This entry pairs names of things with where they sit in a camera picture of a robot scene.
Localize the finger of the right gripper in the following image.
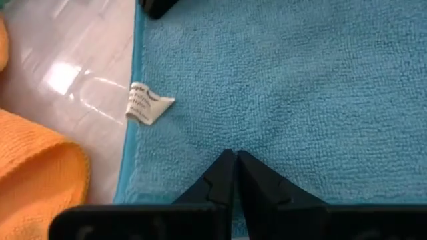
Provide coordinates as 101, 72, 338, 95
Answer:
138, 0, 180, 20

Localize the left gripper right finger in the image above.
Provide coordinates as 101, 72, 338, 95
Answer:
236, 149, 330, 207

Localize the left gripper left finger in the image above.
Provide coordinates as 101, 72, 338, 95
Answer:
172, 149, 237, 206

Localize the blue microfiber towel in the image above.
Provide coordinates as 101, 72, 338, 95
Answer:
113, 0, 427, 239

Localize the orange microfiber towel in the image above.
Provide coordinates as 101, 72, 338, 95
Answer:
0, 15, 91, 240

